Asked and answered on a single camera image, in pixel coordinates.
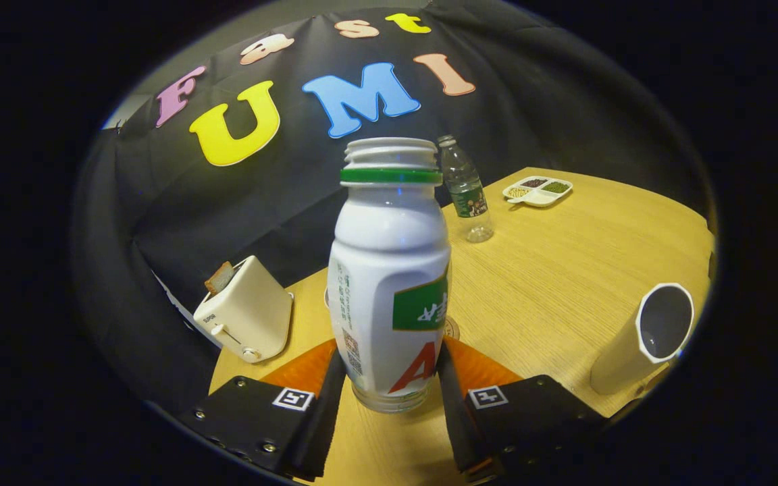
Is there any toast slice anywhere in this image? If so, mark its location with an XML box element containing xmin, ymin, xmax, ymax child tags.
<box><xmin>204</xmin><ymin>261</ymin><xmax>236</xmax><ymax>294</ymax></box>

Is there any clear plastic water bottle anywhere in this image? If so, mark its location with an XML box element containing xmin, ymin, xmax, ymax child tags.
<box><xmin>437</xmin><ymin>135</ymin><xmax>495</xmax><ymax>244</ymax></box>

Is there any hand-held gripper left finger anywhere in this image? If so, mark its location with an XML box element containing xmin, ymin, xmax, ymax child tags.
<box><xmin>176</xmin><ymin>340</ymin><xmax>347</xmax><ymax>483</ymax></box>

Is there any cream toaster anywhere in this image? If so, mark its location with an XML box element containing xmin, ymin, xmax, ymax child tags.
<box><xmin>192</xmin><ymin>255</ymin><xmax>294</xmax><ymax>364</ymax></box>

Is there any wooden table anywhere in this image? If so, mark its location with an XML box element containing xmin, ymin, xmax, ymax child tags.
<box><xmin>208</xmin><ymin>167</ymin><xmax>717</xmax><ymax>486</ymax></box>

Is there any white cup with wooden handle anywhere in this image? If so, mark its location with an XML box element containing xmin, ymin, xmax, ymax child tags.
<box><xmin>590</xmin><ymin>283</ymin><xmax>695</xmax><ymax>396</ymax></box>

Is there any white juice bottle green ring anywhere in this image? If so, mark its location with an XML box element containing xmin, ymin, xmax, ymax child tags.
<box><xmin>327</xmin><ymin>138</ymin><xmax>452</xmax><ymax>414</ymax></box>

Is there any black backdrop cloth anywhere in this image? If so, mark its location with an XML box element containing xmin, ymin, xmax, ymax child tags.
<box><xmin>72</xmin><ymin>0</ymin><xmax>710</xmax><ymax>412</ymax></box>

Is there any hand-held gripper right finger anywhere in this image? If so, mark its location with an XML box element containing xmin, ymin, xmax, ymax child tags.
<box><xmin>435</xmin><ymin>336</ymin><xmax>611</xmax><ymax>484</ymax></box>

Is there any white divided snack tray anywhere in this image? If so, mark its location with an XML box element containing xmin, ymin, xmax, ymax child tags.
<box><xmin>502</xmin><ymin>176</ymin><xmax>574</xmax><ymax>208</ymax></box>

